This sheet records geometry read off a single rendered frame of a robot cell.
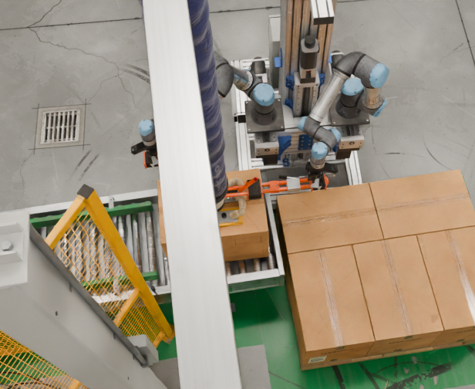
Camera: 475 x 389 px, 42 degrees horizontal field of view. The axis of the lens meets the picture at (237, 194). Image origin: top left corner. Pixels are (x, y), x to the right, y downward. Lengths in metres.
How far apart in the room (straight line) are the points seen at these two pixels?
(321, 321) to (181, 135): 2.57
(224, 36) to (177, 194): 4.29
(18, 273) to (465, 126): 4.24
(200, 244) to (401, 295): 2.75
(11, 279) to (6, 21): 4.86
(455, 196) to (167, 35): 2.99
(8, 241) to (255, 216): 2.33
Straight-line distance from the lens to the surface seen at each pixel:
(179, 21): 1.43
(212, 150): 2.79
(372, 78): 3.13
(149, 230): 3.93
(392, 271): 3.85
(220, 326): 1.09
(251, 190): 3.37
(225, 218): 3.44
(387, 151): 4.84
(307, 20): 3.29
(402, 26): 5.59
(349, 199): 3.99
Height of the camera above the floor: 4.10
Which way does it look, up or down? 63 degrees down
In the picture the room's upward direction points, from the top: 6 degrees counter-clockwise
